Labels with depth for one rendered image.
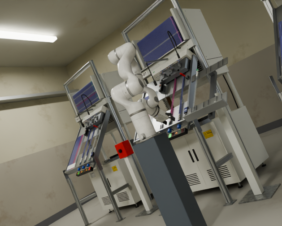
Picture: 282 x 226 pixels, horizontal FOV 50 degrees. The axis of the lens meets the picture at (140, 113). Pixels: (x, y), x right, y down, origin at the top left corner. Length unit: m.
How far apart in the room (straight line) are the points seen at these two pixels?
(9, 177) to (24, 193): 0.38
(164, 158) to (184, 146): 1.00
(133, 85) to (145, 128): 0.30
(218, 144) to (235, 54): 3.15
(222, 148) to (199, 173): 0.38
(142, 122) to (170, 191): 0.47
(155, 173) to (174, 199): 0.20
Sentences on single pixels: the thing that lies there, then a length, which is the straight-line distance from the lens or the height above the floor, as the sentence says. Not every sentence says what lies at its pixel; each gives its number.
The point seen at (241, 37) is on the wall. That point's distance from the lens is 5.65.
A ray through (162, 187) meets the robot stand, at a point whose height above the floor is 0.38.
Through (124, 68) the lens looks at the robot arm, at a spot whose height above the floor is 1.21.
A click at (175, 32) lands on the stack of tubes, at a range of 2.93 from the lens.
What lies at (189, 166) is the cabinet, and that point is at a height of 0.30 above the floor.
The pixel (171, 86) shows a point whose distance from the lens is 2.85.
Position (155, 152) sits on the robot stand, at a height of 0.61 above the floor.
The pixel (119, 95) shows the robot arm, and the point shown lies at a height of 1.04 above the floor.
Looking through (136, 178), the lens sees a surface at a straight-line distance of 3.26.
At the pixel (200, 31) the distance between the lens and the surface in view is 3.15.
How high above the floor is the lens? 0.71
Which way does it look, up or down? 5 degrees up
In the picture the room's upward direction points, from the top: 23 degrees counter-clockwise
